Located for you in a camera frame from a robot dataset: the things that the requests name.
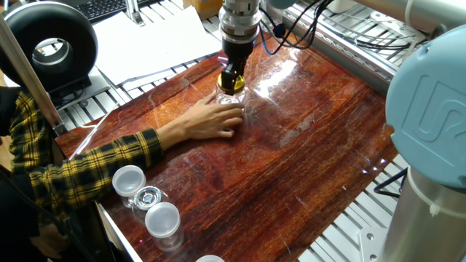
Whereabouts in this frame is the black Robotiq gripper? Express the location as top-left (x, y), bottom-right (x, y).
top-left (218, 37), bottom-right (256, 96)

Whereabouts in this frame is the gold metal jar lid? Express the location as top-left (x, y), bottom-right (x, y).
top-left (217, 74), bottom-right (246, 95)

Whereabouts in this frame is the small clear glass jar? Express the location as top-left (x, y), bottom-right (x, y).
top-left (216, 90), bottom-right (247, 111)

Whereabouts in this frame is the forearm yellow black plaid sleeve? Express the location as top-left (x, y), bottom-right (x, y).
top-left (28, 118), bottom-right (185, 218)

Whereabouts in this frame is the clear jar white plastic lid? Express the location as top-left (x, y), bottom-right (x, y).
top-left (111, 164), bottom-right (147, 209)
top-left (144, 202), bottom-right (185, 253)

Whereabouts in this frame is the clear jar silver metal lid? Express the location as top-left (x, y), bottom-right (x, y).
top-left (132, 186), bottom-right (170, 220)

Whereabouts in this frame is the large clear jar white lid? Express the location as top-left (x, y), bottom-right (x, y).
top-left (195, 254), bottom-right (226, 262)

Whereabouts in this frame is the bare human hand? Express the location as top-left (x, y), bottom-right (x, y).
top-left (181, 90), bottom-right (246, 142)

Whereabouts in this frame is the person left hand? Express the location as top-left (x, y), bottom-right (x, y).
top-left (30, 223), bottom-right (71, 260)

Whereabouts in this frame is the brown cardboard box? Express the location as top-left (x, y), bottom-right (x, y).
top-left (181, 0), bottom-right (224, 21)

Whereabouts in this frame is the white paper sheet stack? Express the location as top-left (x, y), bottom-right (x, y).
top-left (92, 5), bottom-right (223, 92)

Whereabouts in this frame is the glossy wood grain mat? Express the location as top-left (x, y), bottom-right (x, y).
top-left (56, 34), bottom-right (398, 262)

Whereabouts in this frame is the black computer keyboard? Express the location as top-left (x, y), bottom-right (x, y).
top-left (74, 0), bottom-right (154, 23)

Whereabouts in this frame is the silver metal mounting plate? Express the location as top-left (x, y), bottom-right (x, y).
top-left (370, 9), bottom-right (419, 36)

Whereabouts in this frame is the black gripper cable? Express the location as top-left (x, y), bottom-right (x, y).
top-left (258, 0), bottom-right (334, 56)

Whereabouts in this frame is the metal bracket stand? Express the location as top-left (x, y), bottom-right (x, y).
top-left (125, 0), bottom-right (146, 27)

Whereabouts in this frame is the grey aluminium rail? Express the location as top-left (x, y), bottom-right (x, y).
top-left (265, 7), bottom-right (396, 98)

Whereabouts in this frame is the black cable bundle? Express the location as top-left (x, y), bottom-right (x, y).
top-left (355, 34), bottom-right (419, 51)

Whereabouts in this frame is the black ring shaped device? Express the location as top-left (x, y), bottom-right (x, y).
top-left (0, 1), bottom-right (112, 112)

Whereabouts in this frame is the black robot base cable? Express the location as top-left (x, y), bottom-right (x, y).
top-left (374, 167), bottom-right (408, 199)

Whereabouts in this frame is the aluminium frame post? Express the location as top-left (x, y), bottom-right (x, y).
top-left (0, 14), bottom-right (68, 136)

